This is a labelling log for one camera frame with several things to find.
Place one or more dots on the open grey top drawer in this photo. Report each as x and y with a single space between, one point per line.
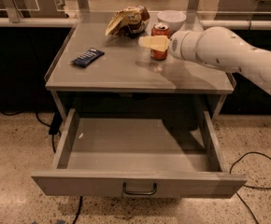
96 156

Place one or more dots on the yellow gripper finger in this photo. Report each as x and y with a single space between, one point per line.
156 42

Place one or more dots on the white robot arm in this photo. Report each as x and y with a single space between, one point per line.
217 48

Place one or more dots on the crumpled chip bag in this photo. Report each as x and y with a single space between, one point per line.
128 21

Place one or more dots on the grey cabinet with drawers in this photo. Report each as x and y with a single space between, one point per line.
127 68

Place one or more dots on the metal drawer handle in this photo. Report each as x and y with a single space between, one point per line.
139 190

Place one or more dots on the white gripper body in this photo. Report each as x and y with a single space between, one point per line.
178 45

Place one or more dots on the black power adapter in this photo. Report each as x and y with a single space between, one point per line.
56 123

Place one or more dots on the red coke can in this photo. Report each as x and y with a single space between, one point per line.
159 28

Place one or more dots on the dark blue snack bar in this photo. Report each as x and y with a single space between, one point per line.
88 57

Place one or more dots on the white bowl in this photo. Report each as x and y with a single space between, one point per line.
173 18

